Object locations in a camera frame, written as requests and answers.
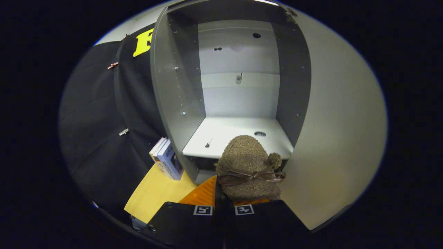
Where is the grey shoe cabinet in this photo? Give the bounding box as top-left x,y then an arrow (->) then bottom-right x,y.
150,0 -> 312,185

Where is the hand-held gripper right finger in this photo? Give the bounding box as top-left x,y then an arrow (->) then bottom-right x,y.
224,198 -> 311,249

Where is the blue book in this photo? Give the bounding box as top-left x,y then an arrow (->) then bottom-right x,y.
156,139 -> 184,181

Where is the white book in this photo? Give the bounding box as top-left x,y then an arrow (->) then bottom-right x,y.
149,137 -> 168,172

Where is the brown fuzzy shoe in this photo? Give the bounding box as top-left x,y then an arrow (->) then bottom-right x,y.
215,135 -> 286,201

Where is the black backdrop cloth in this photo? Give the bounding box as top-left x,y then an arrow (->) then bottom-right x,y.
58,24 -> 167,212

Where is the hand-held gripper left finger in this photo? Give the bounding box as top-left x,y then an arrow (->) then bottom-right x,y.
143,175 -> 225,249

